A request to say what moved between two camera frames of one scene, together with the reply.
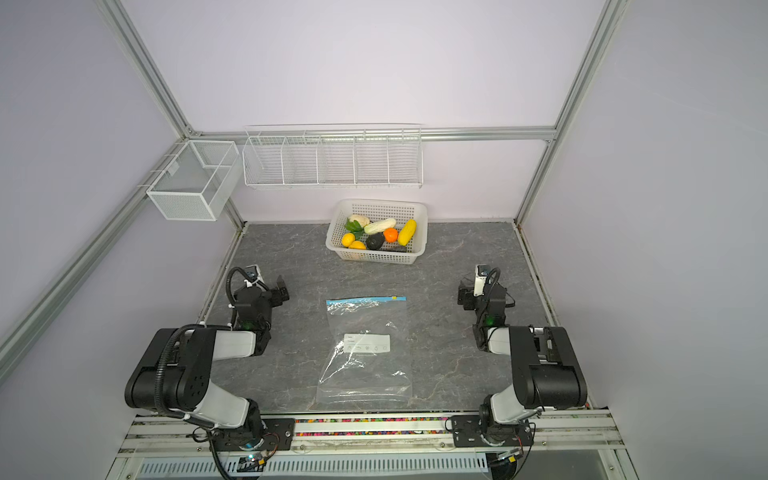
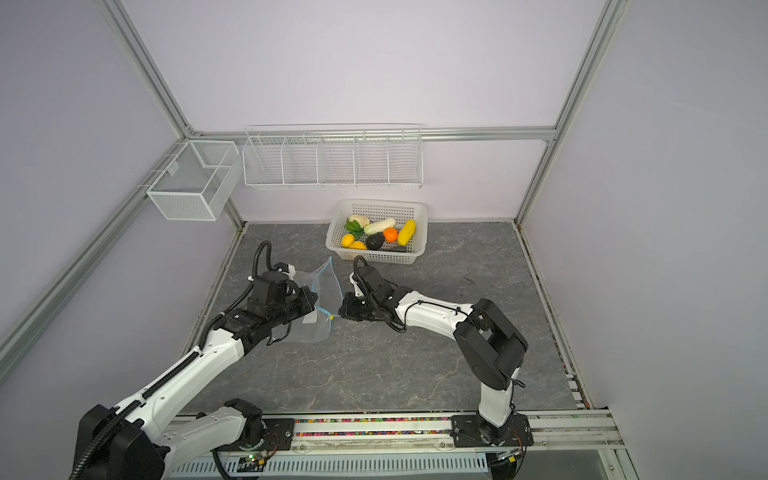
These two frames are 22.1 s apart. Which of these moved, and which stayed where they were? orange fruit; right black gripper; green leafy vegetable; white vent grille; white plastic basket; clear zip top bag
Moved: clear zip top bag; right black gripper
Stayed: white plastic basket; white vent grille; orange fruit; green leafy vegetable
